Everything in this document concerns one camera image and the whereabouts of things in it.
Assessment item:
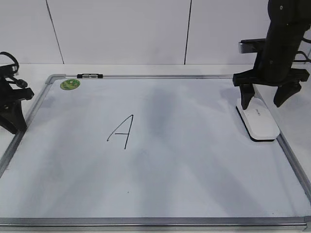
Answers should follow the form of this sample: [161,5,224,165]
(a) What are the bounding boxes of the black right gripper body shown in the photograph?
[233,52,310,86]

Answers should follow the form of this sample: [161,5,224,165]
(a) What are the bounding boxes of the white board eraser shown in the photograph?
[236,98,280,142]

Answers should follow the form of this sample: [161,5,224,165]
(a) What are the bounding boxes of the white board with aluminium frame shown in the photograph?
[0,74,311,231]

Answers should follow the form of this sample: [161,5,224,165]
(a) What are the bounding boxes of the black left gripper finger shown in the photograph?
[0,100,27,133]

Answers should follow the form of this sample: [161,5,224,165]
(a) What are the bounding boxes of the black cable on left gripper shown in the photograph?
[0,51,20,76]

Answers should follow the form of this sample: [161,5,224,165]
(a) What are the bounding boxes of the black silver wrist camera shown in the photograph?
[238,38,265,54]

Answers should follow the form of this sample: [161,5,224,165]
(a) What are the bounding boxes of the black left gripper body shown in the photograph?
[0,64,34,116]

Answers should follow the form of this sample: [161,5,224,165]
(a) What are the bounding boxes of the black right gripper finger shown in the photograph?
[274,82,301,107]
[240,84,255,109]

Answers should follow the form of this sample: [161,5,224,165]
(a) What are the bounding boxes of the black and silver marker pen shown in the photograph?
[77,73,104,79]

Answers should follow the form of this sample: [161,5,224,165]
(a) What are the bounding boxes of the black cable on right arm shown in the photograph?
[293,33,311,65]

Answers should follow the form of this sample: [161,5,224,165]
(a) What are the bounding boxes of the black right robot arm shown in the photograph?
[233,0,311,110]

